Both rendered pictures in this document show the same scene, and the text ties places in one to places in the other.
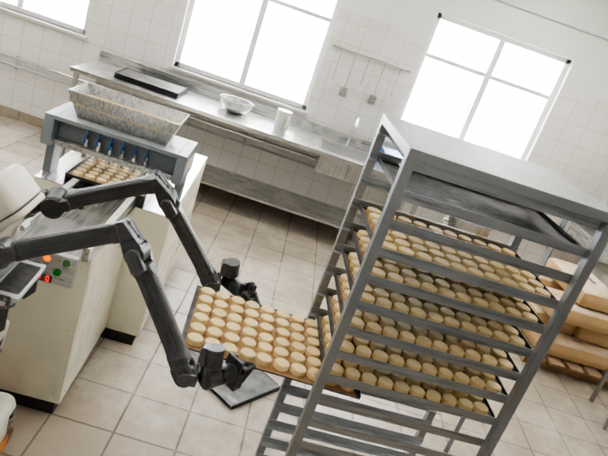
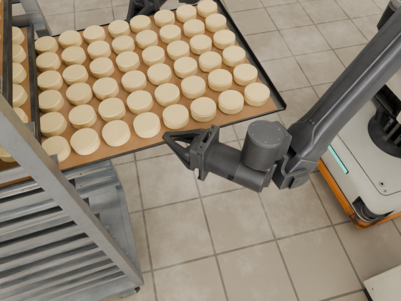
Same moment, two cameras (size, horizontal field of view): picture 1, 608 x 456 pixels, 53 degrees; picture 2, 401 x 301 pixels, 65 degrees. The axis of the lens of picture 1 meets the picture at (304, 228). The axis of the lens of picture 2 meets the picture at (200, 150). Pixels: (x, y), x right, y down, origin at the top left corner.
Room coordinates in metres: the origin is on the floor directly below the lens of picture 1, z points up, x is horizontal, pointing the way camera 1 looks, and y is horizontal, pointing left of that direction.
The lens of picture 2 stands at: (2.37, 0.06, 1.49)
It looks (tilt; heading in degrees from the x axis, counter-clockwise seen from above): 57 degrees down; 170
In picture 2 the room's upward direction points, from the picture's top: straight up
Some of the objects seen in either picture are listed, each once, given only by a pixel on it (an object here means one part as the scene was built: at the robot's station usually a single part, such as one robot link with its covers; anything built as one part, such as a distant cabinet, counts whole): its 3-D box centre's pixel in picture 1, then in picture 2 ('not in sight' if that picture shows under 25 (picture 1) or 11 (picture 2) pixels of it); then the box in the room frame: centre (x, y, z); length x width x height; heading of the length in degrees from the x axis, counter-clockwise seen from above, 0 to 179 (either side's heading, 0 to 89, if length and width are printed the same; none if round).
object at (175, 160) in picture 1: (118, 158); not in sight; (3.07, 1.05, 1.01); 0.72 x 0.33 x 0.34; 97
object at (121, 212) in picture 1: (145, 184); not in sight; (3.19, 0.92, 0.87); 2.01 x 0.03 x 0.07; 7
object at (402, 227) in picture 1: (479, 250); not in sight; (1.71, -0.50, 1.59); 0.64 x 0.03 x 0.03; 99
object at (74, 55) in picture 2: (297, 358); (73, 56); (1.76, -0.12, 1.02); 0.05 x 0.05 x 0.02
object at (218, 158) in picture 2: (240, 290); (220, 159); (2.09, 0.15, 1.01); 0.07 x 0.07 x 0.10; 54
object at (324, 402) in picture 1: (400, 419); not in sight; (1.71, -0.50, 0.96); 0.64 x 0.03 x 0.03; 99
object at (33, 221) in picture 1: (94, 167); not in sight; (3.16, 1.20, 0.87); 2.01 x 0.03 x 0.07; 7
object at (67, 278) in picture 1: (46, 265); not in sight; (2.20, 0.95, 0.77); 0.24 x 0.04 x 0.14; 97
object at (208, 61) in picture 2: (219, 314); (210, 62); (1.85, 0.18, 1.03); 0.05 x 0.05 x 0.02
